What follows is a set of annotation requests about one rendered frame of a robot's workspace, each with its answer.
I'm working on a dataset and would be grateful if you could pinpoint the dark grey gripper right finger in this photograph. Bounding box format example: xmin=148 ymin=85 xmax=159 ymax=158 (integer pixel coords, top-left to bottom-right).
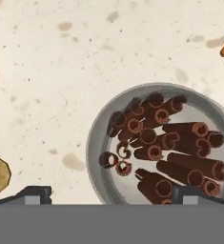
xmin=172 ymin=185 xmax=224 ymax=206

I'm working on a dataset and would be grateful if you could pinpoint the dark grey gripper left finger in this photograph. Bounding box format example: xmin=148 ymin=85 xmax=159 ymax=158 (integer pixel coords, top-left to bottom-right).
xmin=0 ymin=185 xmax=53 ymax=206

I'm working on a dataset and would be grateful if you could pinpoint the grey jar of cinnamon sticks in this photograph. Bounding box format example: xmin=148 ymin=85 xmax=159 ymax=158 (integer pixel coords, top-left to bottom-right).
xmin=86 ymin=82 xmax=224 ymax=206

